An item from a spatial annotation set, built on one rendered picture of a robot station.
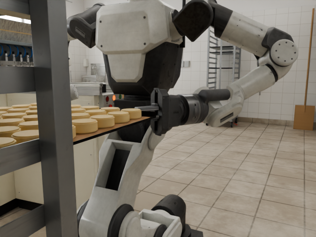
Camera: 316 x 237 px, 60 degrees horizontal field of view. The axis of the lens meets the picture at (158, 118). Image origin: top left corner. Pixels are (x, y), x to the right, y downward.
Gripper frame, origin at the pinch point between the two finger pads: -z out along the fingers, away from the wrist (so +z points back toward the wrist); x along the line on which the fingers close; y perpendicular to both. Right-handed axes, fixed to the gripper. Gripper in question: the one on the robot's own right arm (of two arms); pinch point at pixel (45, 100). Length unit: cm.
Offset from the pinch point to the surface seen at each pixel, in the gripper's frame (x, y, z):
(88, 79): -6, -80, 585
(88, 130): 0, 23, -52
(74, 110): 1.2, 17.4, -35.6
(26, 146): 1, 18, -67
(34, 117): 1.2, 11.8, -45.3
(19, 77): 9, 18, -67
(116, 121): 0, 28, -42
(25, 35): 37, -48, 116
